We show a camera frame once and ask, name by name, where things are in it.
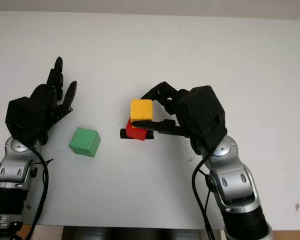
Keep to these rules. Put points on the yellow cube block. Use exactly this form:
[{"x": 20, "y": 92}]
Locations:
[{"x": 141, "y": 110}]

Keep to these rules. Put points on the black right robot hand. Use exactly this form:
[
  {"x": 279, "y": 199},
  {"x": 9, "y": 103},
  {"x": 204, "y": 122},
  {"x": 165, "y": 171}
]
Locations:
[{"x": 172, "y": 100}]

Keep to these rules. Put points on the black tape strip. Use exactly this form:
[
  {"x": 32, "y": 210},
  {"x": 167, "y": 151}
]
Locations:
[{"x": 123, "y": 134}]

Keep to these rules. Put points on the red cube block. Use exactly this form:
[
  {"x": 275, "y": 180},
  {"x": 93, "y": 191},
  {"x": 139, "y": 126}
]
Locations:
[{"x": 138, "y": 135}]

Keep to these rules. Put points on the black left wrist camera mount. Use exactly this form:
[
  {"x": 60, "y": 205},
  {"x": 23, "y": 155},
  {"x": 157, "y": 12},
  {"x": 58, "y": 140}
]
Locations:
[{"x": 25, "y": 117}]

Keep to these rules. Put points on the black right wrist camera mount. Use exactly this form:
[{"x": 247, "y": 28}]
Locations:
[{"x": 205, "y": 115}]

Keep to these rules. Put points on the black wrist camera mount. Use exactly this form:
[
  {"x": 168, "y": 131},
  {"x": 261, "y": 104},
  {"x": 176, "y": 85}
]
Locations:
[
  {"x": 25, "y": 117},
  {"x": 205, "y": 115}
]

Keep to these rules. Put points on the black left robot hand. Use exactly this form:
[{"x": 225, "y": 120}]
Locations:
[{"x": 43, "y": 93}]

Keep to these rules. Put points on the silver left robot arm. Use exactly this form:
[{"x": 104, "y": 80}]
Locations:
[{"x": 10, "y": 170}]

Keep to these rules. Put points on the green cube block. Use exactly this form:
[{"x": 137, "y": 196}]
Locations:
[{"x": 85, "y": 142}]

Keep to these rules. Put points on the dark robot torso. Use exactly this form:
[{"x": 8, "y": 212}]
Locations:
[{"x": 140, "y": 233}]

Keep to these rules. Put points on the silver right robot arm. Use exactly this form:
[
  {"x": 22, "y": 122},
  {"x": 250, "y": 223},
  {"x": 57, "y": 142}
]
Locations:
[{"x": 230, "y": 180}]

